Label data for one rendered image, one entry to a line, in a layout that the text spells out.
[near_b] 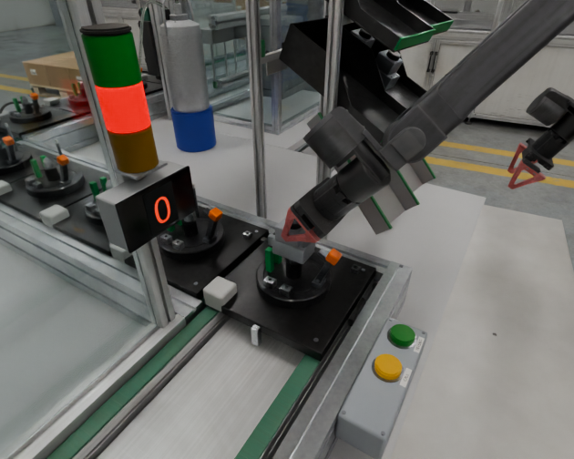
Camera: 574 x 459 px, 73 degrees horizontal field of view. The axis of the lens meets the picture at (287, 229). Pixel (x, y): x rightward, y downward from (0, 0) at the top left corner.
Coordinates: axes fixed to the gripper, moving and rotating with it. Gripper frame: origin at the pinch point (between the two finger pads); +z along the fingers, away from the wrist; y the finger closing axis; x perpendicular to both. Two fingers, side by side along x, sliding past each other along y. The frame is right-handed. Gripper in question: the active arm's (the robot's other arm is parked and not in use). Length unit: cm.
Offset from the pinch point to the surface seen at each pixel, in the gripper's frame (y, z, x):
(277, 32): -86, 24, -55
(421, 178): -47.9, -1.1, 12.8
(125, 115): 21.0, -11.6, -22.8
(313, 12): -113, 20, -58
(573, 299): -38, -15, 52
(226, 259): 0.9, 18.9, -3.5
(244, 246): -4.5, 18.4, -3.1
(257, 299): 7.0, 11.3, 5.6
